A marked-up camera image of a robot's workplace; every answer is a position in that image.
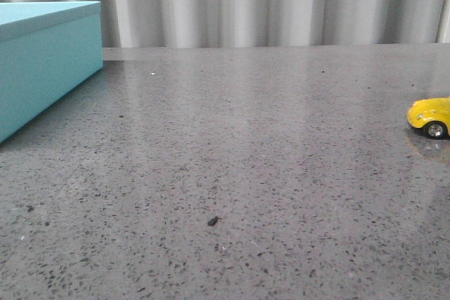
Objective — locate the light blue storage box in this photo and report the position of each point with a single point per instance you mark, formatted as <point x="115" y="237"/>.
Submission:
<point x="47" y="49"/>

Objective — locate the small black debris piece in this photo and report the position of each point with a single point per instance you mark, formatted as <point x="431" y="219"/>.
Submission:
<point x="213" y="221"/>

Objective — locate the yellow toy beetle car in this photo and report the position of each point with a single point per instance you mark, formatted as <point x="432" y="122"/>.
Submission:
<point x="431" y="116"/>

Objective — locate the white pleated curtain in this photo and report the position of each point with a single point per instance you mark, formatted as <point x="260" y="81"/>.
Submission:
<point x="251" y="23"/>

